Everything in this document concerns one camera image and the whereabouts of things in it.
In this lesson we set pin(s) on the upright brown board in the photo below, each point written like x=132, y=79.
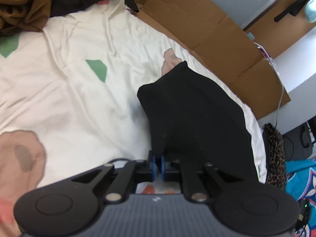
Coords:
x=276, y=34

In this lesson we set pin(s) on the leopard print cloth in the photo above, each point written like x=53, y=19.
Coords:
x=275, y=153

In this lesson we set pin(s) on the black shorts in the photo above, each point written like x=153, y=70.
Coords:
x=197, y=116

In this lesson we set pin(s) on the teal printed blanket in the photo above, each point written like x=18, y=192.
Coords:
x=301, y=177

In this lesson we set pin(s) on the small blue bottle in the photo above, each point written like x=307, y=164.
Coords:
x=251, y=36

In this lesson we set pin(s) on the black hanging garment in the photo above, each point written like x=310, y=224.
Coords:
x=293, y=7

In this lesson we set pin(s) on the cream printed blanket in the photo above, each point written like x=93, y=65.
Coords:
x=74, y=98

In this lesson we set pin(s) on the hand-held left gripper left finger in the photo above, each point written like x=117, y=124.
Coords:
x=153, y=166

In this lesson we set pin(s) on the teal hat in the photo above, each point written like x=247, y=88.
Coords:
x=311, y=9

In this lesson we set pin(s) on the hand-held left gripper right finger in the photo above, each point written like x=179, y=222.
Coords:
x=163, y=166

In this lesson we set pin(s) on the brown garment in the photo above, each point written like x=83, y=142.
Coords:
x=29, y=5

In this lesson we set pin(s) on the brown cardboard sheet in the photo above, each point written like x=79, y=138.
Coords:
x=209, y=29

